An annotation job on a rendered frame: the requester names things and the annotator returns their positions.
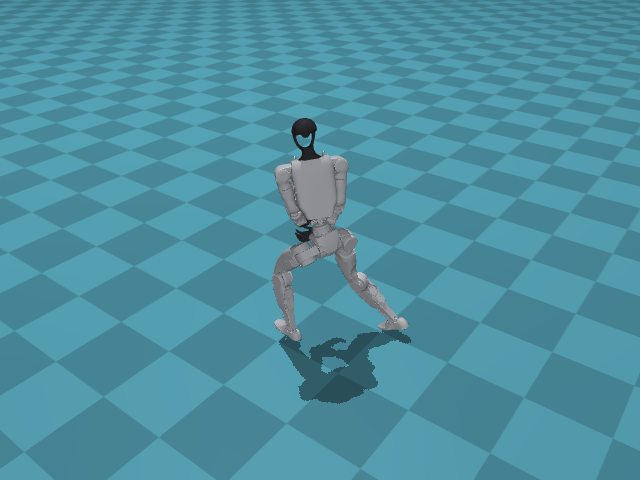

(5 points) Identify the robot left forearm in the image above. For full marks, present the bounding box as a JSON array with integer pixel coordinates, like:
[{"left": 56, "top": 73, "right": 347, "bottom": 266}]
[{"left": 285, "top": 204, "right": 307, "bottom": 227}]

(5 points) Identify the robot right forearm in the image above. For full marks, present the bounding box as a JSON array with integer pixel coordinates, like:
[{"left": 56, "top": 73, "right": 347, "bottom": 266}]
[{"left": 326, "top": 204, "right": 345, "bottom": 227}]

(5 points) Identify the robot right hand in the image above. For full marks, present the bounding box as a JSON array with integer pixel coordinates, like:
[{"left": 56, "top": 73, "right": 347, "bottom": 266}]
[{"left": 295, "top": 226, "right": 313, "bottom": 242}]

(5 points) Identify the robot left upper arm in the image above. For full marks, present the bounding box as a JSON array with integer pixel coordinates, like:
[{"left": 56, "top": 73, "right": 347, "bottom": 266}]
[{"left": 274, "top": 163, "right": 300, "bottom": 214}]

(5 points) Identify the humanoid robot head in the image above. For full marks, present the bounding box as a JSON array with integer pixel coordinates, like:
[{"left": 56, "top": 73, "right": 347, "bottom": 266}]
[{"left": 291, "top": 118, "right": 322, "bottom": 161}]

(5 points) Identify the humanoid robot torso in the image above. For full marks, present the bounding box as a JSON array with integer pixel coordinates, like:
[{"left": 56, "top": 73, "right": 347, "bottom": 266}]
[{"left": 289, "top": 151, "right": 342, "bottom": 259}]

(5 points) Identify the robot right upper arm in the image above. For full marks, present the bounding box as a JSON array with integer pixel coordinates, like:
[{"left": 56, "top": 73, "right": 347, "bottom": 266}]
[{"left": 330, "top": 155, "right": 348, "bottom": 207}]

